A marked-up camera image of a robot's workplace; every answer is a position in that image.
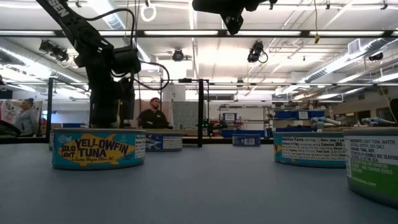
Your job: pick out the white ceiling vent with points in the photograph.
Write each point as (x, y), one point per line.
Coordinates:
(354, 46)

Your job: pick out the blue table mat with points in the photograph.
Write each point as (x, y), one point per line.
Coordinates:
(199, 193)

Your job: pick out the colourful poster board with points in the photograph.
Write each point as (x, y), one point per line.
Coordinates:
(7, 112)

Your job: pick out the round black ceiling camera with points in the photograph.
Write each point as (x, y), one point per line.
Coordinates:
(178, 55)

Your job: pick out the small black background robot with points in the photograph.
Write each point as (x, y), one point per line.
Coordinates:
(214, 126)

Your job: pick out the person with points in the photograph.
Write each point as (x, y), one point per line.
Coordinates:
(153, 118)
(27, 119)

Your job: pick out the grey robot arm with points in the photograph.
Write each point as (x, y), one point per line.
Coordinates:
(377, 120)
(326, 121)

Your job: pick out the green white tuna can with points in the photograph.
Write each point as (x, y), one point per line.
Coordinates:
(51, 141)
(373, 168)

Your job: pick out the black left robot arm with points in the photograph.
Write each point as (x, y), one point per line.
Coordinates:
(66, 18)

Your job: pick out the black spotlight cluster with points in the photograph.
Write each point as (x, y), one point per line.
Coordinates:
(54, 51)

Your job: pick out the grey partition panel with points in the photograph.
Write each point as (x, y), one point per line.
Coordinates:
(186, 115)

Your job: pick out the white shelf unit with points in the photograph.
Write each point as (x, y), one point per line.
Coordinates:
(248, 115)

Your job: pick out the black ceiling dome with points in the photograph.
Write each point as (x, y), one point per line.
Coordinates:
(376, 56)

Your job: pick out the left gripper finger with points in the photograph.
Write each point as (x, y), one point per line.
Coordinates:
(104, 116)

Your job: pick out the blue white sign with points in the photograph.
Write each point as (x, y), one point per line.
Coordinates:
(230, 117)

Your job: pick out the long blue storage bin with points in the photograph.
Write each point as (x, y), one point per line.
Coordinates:
(293, 129)
(227, 133)

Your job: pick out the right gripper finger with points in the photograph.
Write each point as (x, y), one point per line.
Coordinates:
(206, 5)

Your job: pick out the black curved chair back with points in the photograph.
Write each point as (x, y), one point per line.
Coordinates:
(12, 126)

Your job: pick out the light wooden shelf board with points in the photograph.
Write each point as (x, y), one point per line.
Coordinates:
(190, 132)

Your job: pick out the blue label tuna can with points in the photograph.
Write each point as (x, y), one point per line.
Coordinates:
(166, 142)
(245, 140)

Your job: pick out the teal yellowfin tuna can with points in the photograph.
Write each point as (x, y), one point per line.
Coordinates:
(308, 149)
(93, 149)

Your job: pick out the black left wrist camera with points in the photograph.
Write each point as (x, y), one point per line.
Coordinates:
(126, 60)

